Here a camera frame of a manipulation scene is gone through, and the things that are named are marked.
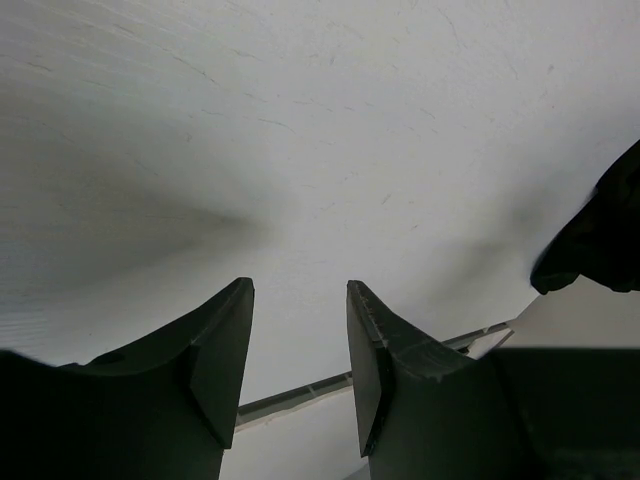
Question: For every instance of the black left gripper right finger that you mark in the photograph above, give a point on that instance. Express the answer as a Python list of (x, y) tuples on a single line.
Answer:
[(425, 411)]

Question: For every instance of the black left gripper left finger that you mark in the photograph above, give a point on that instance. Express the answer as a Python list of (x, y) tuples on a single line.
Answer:
[(161, 407)]

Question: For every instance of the aluminium table edge rail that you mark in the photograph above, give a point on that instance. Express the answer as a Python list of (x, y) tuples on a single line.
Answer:
[(474, 345)]

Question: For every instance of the black skirt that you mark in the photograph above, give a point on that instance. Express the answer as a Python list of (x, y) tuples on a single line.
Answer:
[(601, 242)]

